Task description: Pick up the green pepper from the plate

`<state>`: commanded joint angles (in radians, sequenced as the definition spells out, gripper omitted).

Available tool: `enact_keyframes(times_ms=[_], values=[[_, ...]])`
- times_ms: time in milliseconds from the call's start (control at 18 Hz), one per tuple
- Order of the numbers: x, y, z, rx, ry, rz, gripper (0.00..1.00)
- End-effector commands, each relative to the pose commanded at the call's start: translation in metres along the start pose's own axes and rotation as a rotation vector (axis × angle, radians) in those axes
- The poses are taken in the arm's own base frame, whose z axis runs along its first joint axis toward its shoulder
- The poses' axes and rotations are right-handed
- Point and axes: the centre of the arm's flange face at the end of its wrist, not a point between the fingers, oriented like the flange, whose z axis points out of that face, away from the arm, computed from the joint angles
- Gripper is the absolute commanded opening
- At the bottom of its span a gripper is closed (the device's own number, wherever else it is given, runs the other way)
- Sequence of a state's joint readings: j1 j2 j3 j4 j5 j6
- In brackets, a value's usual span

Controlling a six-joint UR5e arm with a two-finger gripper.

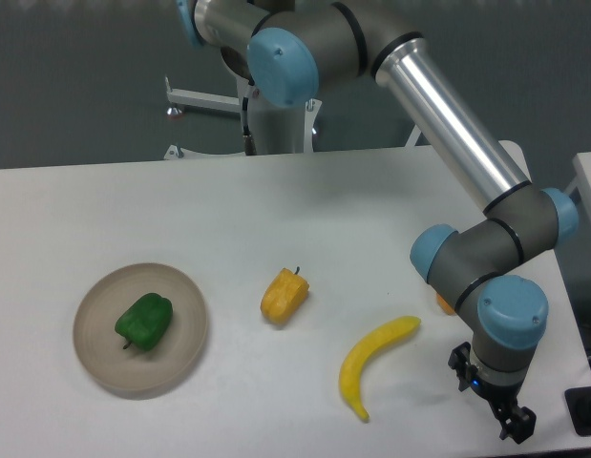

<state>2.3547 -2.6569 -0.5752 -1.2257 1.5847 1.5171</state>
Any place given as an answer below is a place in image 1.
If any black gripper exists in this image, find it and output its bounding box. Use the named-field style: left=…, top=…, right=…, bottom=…
left=448, top=342, right=537, bottom=444

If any green bell pepper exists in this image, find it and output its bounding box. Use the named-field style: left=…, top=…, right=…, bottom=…
left=115, top=292, right=173, bottom=352

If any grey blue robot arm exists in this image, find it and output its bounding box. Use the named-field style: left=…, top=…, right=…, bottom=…
left=177, top=1, right=579, bottom=443

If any yellow bell pepper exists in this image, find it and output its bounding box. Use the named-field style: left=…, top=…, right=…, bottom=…
left=260, top=267, right=309, bottom=326

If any beige round plate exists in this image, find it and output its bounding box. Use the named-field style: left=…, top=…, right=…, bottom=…
left=73, top=263, right=209, bottom=399

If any orange triangular pastry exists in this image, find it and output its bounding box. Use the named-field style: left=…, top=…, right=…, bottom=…
left=435, top=294, right=455, bottom=316

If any black device at edge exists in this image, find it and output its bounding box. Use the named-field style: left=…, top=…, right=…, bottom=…
left=564, top=386, right=591, bottom=437

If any yellow banana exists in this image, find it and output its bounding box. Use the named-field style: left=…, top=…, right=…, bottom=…
left=338, top=316, right=421, bottom=423

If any white side table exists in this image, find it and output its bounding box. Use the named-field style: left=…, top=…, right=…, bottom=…
left=564, top=151, right=591, bottom=239

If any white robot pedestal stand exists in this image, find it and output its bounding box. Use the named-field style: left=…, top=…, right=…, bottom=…
left=161, top=45, right=430, bottom=161

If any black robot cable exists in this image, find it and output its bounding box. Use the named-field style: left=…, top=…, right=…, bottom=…
left=240, top=75, right=258, bottom=156

